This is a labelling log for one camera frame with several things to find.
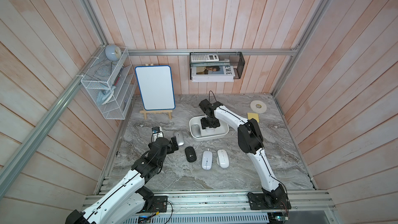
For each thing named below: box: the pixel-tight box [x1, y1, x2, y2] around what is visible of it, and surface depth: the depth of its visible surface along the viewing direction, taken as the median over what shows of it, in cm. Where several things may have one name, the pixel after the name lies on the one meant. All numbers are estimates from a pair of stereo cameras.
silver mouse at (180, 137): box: [173, 130, 185, 147], surface depth 98 cm
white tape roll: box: [249, 100, 267, 114], surface depth 116 cm
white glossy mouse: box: [216, 148, 230, 169], surface depth 87 cm
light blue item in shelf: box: [96, 85, 117, 106], surface depth 81 cm
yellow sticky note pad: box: [247, 112, 260, 123], surface depth 110 cm
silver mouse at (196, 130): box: [191, 123, 202, 138], surface depth 101 cm
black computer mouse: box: [184, 146, 197, 163], surface depth 90 cm
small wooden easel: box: [139, 106, 174, 120], surface depth 105 cm
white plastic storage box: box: [189, 115, 230, 142], surface depth 100 cm
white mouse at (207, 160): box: [201, 150, 213, 171], surface depth 87 cm
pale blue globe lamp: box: [104, 44, 122, 62], surface depth 82 cm
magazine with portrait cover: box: [190, 65, 236, 83], surface depth 95 cm
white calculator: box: [190, 53, 220, 64], surface depth 92 cm
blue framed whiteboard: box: [134, 65, 176, 111], surface depth 94 cm
